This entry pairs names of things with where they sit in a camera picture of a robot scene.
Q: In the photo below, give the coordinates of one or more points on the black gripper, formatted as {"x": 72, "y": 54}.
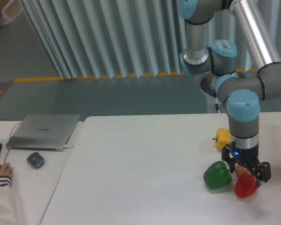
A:
{"x": 247, "y": 158}

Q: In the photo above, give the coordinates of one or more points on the red bell pepper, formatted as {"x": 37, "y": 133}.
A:
{"x": 245, "y": 186}

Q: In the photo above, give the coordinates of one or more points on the white striped sleeve forearm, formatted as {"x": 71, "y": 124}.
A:
{"x": 8, "y": 214}

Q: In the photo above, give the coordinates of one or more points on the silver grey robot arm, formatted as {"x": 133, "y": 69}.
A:
{"x": 240, "y": 97}

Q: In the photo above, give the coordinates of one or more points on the person's hand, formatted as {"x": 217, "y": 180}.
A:
{"x": 6, "y": 174}

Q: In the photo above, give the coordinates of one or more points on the brown egg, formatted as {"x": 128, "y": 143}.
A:
{"x": 240, "y": 170}

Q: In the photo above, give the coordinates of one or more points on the green bell pepper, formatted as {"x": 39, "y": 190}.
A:
{"x": 217, "y": 175}

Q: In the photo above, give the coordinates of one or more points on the yellow bell pepper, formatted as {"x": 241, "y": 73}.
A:
{"x": 222, "y": 138}

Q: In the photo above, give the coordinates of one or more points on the silver closed laptop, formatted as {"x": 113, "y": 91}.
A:
{"x": 43, "y": 132}

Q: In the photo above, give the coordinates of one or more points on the white corrugated partition screen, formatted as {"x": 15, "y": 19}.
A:
{"x": 109, "y": 37}

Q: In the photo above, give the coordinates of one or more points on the dark grey computer mouse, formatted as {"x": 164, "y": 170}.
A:
{"x": 35, "y": 160}

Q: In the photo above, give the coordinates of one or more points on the cardboard box in plastic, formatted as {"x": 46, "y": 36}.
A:
{"x": 9, "y": 10}

